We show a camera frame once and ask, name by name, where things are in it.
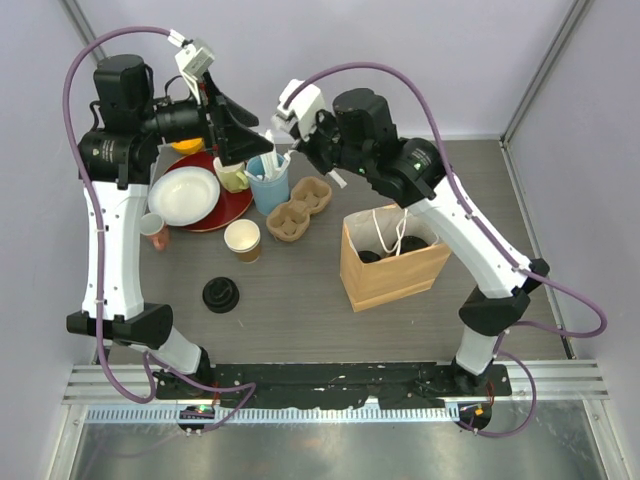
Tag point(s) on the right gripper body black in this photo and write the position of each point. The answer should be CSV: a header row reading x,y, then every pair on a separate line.
x,y
326,150

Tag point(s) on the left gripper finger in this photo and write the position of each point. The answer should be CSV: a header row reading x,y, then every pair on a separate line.
x,y
226,111
237,143

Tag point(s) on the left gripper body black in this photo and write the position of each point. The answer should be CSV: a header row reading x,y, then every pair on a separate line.
x,y
185,116

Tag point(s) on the white straw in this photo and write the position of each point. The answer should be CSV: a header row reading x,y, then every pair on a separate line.
x,y
337,178

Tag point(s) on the brown paper cups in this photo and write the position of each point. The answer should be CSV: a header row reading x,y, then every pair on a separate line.
x,y
243,238

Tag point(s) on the lidded brown paper cup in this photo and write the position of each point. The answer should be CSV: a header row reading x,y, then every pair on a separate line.
x,y
367,256

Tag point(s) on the brown paper bag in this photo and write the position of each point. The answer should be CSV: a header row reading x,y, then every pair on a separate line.
x,y
395,276

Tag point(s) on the black lid stack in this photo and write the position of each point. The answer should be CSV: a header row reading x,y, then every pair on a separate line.
x,y
220,295

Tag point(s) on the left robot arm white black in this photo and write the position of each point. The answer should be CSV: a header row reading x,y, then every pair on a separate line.
x,y
113,308

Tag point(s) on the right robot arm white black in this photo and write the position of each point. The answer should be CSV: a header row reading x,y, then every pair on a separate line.
x,y
416,180

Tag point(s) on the pale yellow mug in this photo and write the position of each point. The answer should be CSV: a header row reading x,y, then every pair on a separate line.
x,y
232,178

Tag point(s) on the orange bowl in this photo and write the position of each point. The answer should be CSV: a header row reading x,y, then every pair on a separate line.
x,y
188,147

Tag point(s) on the white wrapped straws bundle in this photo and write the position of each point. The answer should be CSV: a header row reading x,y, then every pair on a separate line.
x,y
273,169

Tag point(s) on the red round tray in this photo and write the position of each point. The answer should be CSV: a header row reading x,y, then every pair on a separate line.
x,y
230,206

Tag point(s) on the blue cup holder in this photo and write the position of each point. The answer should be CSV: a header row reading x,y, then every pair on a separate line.
x,y
268,195

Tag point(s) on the white plate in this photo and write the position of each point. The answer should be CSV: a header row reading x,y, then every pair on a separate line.
x,y
184,196

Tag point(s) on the cardboard cup carrier front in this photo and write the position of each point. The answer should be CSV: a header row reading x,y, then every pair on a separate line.
x,y
290,220

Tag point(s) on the small white pink cup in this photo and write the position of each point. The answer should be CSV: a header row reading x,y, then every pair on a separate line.
x,y
154,227

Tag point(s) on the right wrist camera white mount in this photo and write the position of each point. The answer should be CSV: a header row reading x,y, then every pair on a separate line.
x,y
299,118

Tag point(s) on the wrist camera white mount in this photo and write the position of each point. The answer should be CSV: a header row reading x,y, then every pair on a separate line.
x,y
193,60
299,118

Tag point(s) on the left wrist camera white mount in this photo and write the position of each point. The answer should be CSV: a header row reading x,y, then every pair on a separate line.
x,y
193,60

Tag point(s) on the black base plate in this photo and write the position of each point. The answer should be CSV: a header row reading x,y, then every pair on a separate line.
x,y
338,386

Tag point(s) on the white slotted cable duct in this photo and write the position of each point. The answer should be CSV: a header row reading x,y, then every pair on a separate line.
x,y
184,414

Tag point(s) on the aluminium rail frame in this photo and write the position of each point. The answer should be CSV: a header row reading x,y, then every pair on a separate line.
x,y
554,380

